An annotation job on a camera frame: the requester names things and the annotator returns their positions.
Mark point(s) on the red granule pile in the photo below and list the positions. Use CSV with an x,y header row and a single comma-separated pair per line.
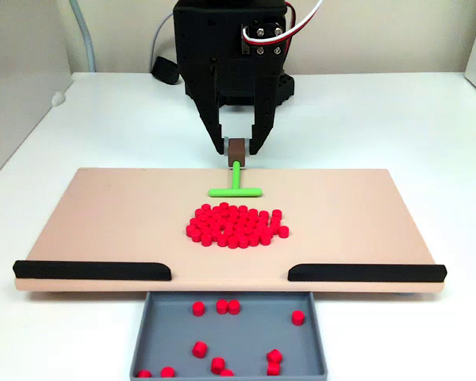
x,y
238,226

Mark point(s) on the beige flat board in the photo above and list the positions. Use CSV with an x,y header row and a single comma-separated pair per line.
x,y
103,218

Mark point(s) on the red cylindrical granule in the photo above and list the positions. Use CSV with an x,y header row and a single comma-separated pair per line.
x,y
217,365
222,306
199,349
274,356
198,309
167,372
298,318
273,369
226,373
144,374
234,307

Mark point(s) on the grey shallow tray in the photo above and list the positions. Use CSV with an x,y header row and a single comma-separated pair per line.
x,y
242,337

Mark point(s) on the black edge rail strip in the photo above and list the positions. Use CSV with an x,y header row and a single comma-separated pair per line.
x,y
365,273
91,270

